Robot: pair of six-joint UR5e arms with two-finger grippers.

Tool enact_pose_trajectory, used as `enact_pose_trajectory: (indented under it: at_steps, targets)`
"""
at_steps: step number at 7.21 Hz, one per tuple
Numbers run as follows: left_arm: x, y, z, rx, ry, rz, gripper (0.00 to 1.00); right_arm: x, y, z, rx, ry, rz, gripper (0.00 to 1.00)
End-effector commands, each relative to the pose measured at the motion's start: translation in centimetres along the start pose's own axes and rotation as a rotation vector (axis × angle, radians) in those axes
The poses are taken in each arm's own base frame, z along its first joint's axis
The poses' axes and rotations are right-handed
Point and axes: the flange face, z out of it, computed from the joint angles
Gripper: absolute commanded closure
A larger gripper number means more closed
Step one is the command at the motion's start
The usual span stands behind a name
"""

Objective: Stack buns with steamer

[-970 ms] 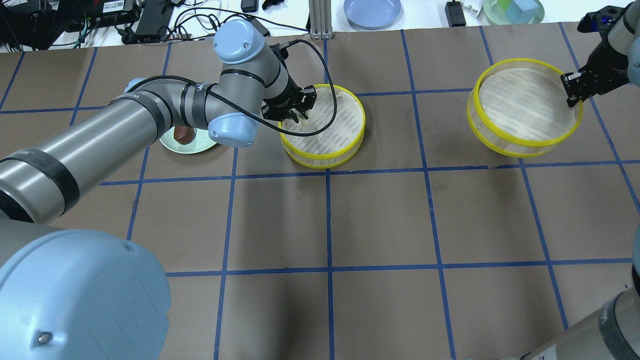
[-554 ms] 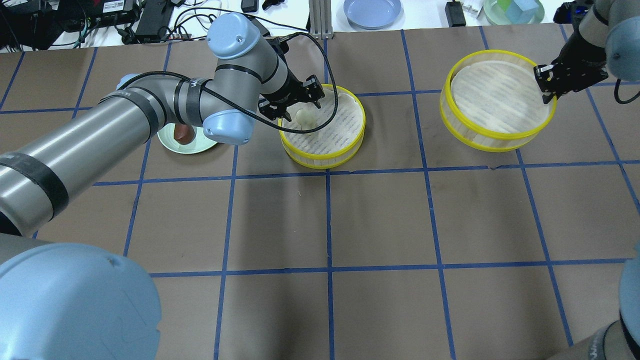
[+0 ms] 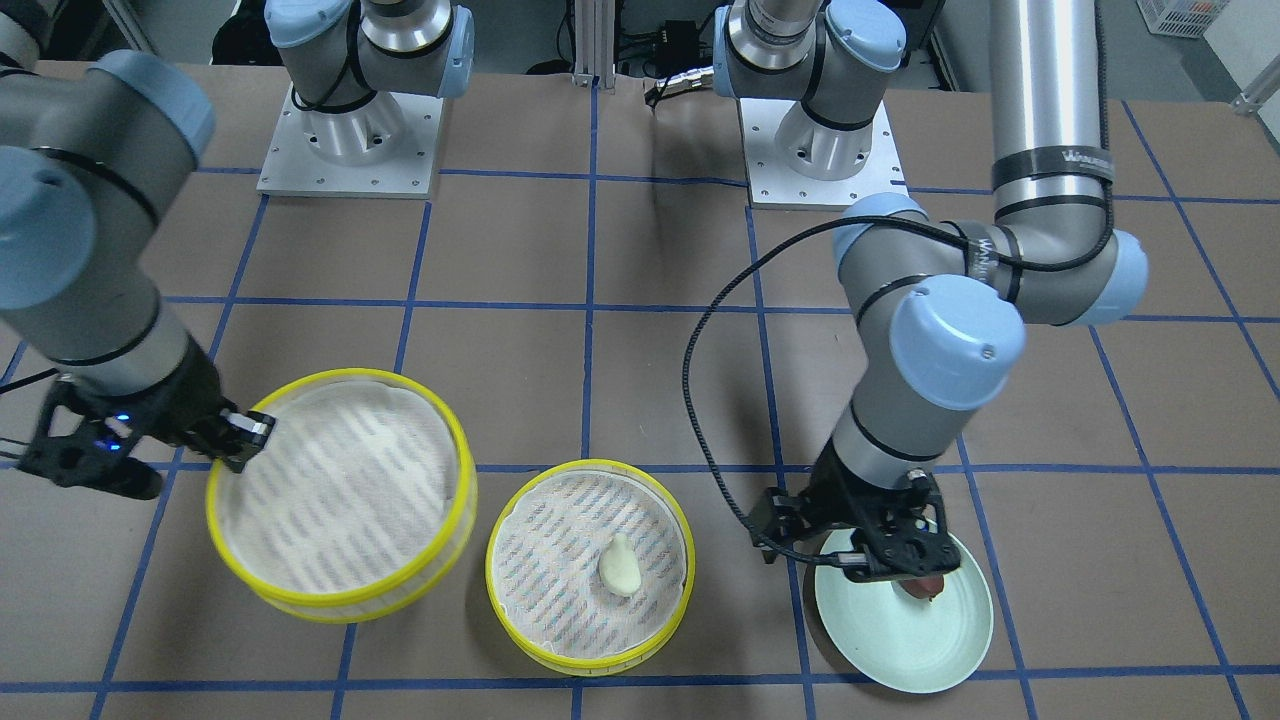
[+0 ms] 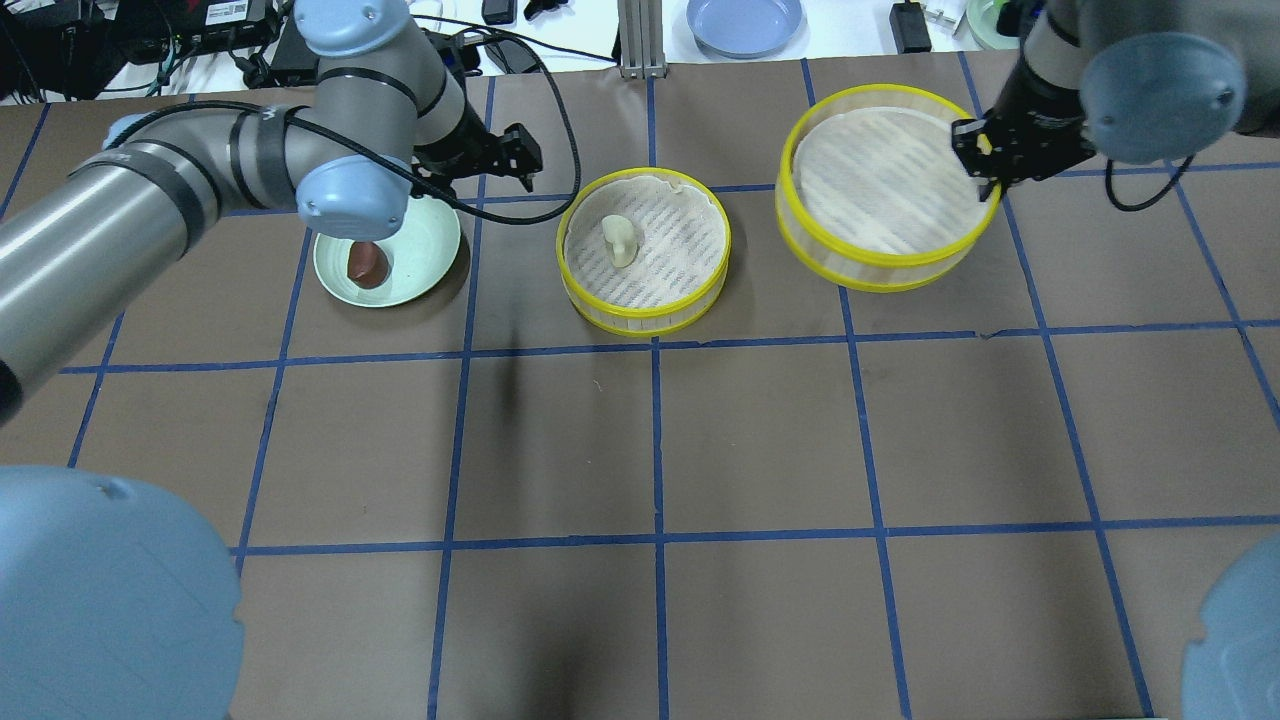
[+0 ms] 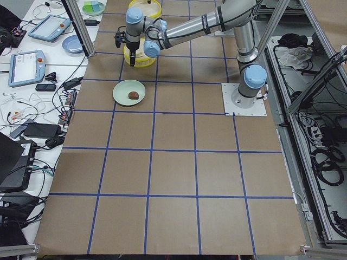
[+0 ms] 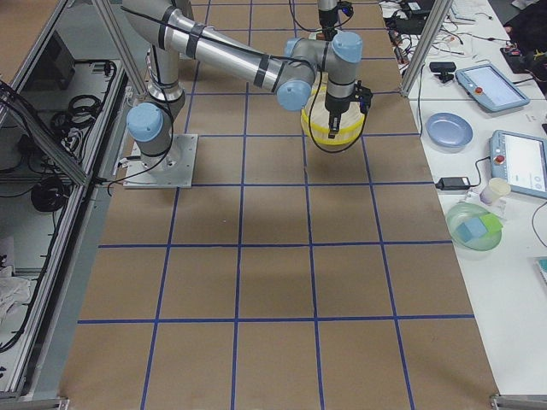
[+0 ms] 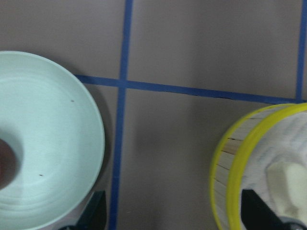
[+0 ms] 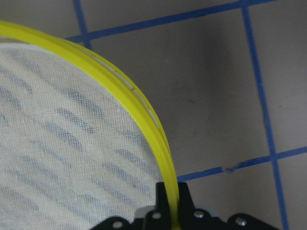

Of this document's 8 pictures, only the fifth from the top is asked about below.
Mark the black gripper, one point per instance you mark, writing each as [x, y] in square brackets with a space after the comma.
[132, 46]

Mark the yellow steamer basket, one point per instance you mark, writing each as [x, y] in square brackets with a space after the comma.
[141, 60]
[153, 10]

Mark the brown bun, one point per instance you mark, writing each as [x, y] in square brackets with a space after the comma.
[133, 95]

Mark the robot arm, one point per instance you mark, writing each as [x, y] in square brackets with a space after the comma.
[235, 15]

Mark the green bowl with sponges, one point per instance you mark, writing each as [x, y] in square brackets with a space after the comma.
[93, 8]

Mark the black power adapter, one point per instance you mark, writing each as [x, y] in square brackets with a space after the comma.
[91, 22]

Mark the light green plate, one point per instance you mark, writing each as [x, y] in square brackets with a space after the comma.
[122, 89]

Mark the blue plate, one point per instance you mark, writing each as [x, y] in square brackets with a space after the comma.
[72, 45]

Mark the far teach pendant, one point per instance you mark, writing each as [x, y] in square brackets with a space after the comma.
[50, 28]

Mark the teach pendant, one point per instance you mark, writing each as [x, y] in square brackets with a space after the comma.
[27, 68]
[50, 28]

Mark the near teach pendant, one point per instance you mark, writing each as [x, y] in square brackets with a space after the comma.
[27, 68]

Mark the black power brick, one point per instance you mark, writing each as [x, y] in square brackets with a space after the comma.
[41, 130]

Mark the black laptop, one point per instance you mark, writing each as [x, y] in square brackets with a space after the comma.
[16, 159]

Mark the aluminium frame post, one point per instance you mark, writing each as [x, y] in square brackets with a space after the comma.
[78, 23]

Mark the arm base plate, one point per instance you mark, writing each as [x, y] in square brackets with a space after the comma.
[237, 105]

